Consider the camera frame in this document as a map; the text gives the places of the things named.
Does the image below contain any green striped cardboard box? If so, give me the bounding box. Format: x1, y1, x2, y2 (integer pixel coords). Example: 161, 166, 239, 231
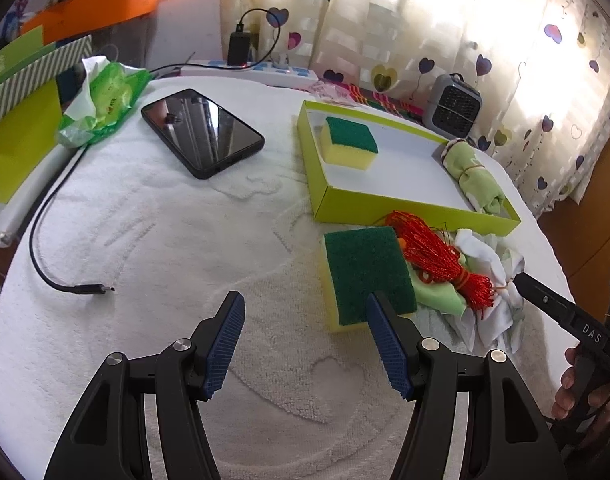
0, 26, 93, 206

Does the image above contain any person's right hand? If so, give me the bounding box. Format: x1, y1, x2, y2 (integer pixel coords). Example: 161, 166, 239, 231
552, 347, 610, 443

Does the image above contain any small grey heater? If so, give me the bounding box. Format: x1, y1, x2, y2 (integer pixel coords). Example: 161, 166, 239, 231
422, 74, 482, 140

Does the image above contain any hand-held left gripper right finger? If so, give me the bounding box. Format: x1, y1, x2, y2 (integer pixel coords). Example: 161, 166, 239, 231
366, 291, 568, 480

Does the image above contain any heart print curtain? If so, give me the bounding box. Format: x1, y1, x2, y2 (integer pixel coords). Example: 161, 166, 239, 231
220, 0, 610, 216

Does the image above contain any white cloth bundle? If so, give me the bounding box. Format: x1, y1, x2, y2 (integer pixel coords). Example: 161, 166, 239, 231
420, 280, 527, 353
455, 229, 526, 286

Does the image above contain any black usb cable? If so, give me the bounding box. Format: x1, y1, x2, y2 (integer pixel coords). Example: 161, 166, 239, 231
29, 62, 191, 298

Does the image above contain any clear plastic packet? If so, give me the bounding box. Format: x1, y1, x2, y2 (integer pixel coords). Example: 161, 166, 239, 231
305, 80, 358, 108

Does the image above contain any red string bundle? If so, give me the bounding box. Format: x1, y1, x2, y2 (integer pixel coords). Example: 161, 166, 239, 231
380, 211, 496, 321

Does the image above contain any orange shelf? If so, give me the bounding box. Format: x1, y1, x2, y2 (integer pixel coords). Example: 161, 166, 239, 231
22, 0, 221, 43

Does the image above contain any lime green cardboard box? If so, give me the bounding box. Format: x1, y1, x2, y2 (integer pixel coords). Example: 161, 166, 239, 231
297, 101, 522, 237

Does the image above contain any yellow green sponge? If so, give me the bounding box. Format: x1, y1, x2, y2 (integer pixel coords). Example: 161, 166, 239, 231
323, 226, 418, 333
320, 117, 380, 173

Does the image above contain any white power strip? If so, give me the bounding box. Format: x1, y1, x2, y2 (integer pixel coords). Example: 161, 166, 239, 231
177, 58, 318, 87

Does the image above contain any plaid cloth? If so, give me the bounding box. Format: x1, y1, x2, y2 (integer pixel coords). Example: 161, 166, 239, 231
315, 80, 496, 153

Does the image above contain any black charger cable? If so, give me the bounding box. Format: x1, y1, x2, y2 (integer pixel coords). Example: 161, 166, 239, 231
235, 8, 282, 66

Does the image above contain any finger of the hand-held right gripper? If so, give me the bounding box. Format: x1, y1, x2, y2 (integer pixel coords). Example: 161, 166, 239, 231
514, 272, 581, 330

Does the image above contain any black charger adapter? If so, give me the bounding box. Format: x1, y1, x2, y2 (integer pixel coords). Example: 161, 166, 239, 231
227, 31, 253, 67

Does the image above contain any light green cloth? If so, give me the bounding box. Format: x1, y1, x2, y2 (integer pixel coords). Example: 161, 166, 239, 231
410, 255, 473, 318

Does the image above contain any black smartphone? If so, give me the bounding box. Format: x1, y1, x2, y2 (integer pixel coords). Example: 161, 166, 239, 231
141, 88, 265, 180

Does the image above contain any rolled green towel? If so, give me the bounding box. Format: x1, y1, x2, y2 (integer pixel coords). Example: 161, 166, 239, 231
441, 138, 506, 217

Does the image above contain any green wet wipes packet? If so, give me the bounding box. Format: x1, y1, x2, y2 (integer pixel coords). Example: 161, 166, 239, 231
58, 55, 152, 149

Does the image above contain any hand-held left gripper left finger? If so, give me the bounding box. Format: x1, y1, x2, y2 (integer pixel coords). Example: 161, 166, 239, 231
44, 290, 247, 480

